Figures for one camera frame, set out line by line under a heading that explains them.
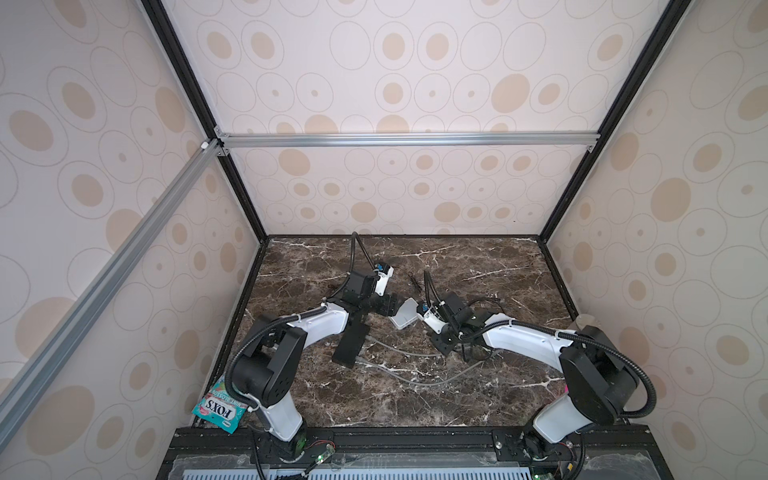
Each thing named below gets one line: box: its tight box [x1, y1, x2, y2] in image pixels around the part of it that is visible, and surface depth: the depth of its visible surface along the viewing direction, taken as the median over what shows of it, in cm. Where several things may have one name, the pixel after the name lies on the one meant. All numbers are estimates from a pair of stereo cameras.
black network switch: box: [332, 316, 371, 369], surface depth 91 cm
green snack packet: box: [192, 374, 248, 434], surface depth 79 cm
